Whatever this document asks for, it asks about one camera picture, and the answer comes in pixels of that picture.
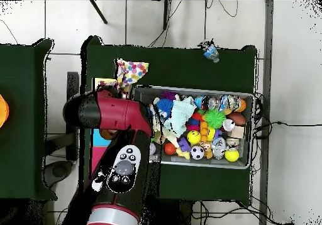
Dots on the white baseball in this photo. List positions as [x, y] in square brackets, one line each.
[152, 149]

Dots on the green covered side table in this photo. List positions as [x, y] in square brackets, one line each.
[22, 147]

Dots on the dark green table cloth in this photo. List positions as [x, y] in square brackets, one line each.
[188, 66]

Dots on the yellow smiley ball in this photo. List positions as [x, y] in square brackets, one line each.
[194, 137]

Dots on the light blue knitted cloth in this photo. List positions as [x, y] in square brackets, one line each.
[179, 117]

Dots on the black tripod leg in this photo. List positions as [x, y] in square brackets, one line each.
[99, 12]
[166, 13]

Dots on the orange red ball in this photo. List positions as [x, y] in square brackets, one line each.
[170, 148]

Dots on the wooden box with three holes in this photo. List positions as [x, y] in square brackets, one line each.
[99, 139]

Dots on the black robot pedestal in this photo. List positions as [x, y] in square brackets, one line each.
[176, 212]

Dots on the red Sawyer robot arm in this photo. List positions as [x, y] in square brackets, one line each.
[118, 114]

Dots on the purple spiky toy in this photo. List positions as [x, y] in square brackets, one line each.
[168, 95]

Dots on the grey round floor base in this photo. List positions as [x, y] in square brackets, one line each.
[59, 171]

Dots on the silver mesh bin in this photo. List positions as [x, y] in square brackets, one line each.
[213, 162]

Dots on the black stand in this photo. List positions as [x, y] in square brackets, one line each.
[73, 84]

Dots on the green spiky ball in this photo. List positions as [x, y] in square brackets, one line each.
[214, 118]

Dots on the crushed clear plastic bottle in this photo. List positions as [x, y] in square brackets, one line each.
[211, 53]

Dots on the black and white soccer ball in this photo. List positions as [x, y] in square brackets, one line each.
[197, 152]

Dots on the blue spiky ball with eyes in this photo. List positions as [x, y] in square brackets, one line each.
[164, 105]

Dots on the orange object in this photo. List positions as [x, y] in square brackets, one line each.
[3, 111]

